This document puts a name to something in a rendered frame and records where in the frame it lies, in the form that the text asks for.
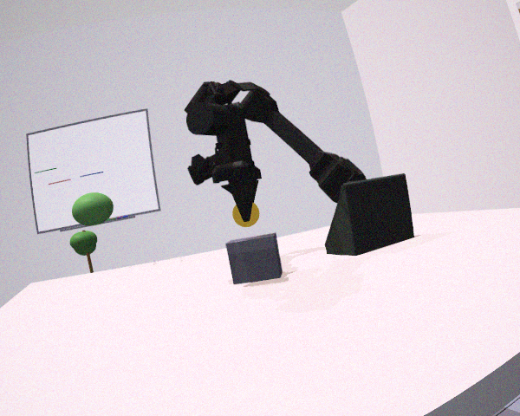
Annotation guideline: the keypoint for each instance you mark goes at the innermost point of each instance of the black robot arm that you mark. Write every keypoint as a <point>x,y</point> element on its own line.
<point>211,112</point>

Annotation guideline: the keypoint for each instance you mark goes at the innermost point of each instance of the thin gold coin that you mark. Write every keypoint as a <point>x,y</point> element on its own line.
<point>253,217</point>

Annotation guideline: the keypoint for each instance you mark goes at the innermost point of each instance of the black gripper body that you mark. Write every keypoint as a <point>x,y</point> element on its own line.
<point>237,161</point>

